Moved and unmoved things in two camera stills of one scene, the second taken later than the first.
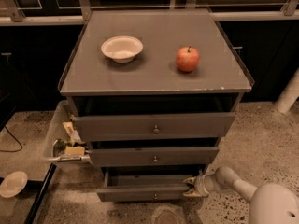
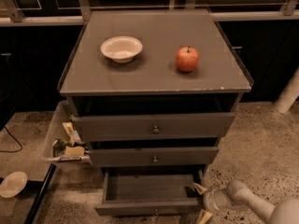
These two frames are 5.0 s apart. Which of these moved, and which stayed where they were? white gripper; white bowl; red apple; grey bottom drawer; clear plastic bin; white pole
Moved: white gripper; grey bottom drawer
Stayed: clear plastic bin; white pole; white bowl; red apple
